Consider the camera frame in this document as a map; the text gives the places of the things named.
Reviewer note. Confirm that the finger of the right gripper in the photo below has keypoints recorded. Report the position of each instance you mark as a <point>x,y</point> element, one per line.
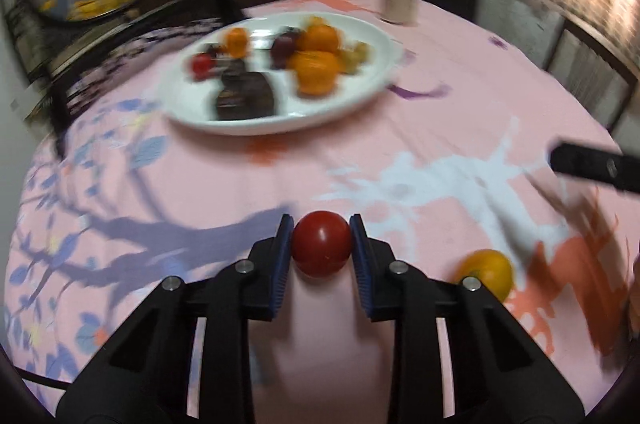
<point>595,164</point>

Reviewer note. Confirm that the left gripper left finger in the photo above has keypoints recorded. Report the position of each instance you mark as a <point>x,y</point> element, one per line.
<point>219,387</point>

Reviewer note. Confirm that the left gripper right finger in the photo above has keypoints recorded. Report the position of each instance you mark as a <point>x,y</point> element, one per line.
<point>395,291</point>

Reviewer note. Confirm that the red cherry tomato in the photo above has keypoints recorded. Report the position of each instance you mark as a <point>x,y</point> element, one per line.
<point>321,244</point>
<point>202,66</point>

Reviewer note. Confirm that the yellow-orange kumquat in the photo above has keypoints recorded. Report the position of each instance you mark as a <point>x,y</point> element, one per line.
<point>490,267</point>
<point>313,21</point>

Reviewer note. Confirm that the dark brown passion fruit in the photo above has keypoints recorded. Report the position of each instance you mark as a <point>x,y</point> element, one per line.
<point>246,96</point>

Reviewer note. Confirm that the large orange tangerine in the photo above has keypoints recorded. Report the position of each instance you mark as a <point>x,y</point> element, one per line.
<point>315,72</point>

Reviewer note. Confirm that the dark chair back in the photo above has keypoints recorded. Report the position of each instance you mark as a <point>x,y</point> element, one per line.
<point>598,75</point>

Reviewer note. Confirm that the pink printed tablecloth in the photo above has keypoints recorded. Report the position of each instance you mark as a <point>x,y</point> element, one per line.
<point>451,159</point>

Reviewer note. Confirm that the white oval plate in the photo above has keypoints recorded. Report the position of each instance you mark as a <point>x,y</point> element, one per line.
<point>191,103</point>

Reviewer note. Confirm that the red-purple plum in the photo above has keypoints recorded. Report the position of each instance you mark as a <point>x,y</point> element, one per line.
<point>284,47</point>

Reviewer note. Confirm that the small orange mandarin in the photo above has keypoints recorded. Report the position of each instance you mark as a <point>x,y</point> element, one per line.
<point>236,42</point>

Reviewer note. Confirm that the yellow-orange kumquat back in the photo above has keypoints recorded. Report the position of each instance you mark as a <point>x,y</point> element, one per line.
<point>313,21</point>

